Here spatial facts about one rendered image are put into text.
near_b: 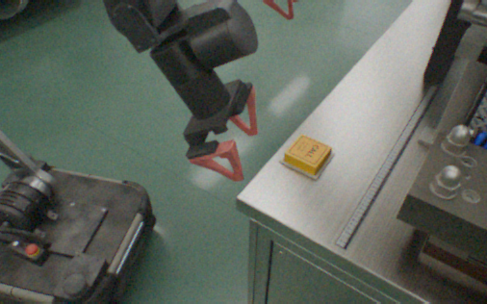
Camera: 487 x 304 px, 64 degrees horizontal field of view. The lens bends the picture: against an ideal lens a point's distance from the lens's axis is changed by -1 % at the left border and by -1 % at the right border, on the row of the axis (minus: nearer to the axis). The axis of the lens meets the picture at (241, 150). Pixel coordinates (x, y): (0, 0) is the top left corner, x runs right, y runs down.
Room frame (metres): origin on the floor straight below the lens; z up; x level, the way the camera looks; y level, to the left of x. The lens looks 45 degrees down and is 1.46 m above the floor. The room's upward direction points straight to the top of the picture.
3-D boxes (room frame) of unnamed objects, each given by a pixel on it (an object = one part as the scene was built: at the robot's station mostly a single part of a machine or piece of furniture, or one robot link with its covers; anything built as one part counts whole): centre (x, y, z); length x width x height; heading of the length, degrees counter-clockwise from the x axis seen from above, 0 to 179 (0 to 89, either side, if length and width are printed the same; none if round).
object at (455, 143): (0.44, -0.33, 1.05); 0.04 x 0.04 x 0.04
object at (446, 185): (0.35, -0.28, 1.05); 0.04 x 0.04 x 0.04
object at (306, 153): (0.54, -0.13, 0.91); 0.07 x 0.07 x 0.02; 55
